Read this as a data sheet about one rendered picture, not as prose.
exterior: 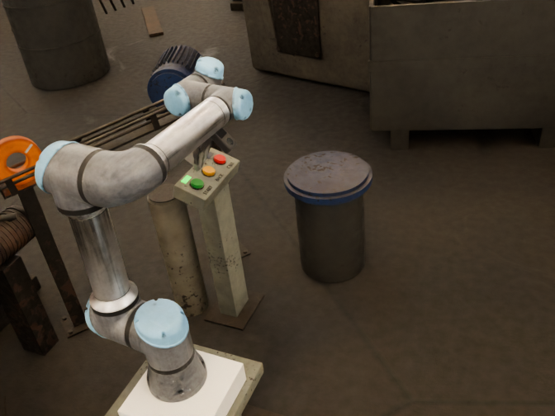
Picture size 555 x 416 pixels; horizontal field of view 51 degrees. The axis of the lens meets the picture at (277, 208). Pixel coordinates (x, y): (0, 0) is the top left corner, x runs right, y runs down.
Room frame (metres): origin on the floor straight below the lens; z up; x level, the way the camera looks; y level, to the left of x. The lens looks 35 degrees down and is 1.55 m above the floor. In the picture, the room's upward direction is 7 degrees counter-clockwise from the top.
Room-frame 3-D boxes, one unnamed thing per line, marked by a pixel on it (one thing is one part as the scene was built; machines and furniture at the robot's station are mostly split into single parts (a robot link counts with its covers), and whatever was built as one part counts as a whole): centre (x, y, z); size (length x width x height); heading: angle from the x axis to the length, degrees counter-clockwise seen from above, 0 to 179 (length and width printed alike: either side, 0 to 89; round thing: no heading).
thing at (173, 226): (1.64, 0.36, 0.26); 0.12 x 0.12 x 0.52
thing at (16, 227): (1.57, 0.90, 0.27); 0.22 x 0.13 x 0.53; 153
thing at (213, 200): (1.60, 0.20, 0.31); 0.24 x 0.16 x 0.62; 153
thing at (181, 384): (1.00, 0.30, 0.41); 0.15 x 0.15 x 0.10
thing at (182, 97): (1.39, 0.18, 0.95); 0.11 x 0.11 x 0.08; 58
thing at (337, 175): (1.80, -0.19, 0.22); 0.32 x 0.32 x 0.43
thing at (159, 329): (1.00, 0.31, 0.53); 0.13 x 0.12 x 0.14; 58
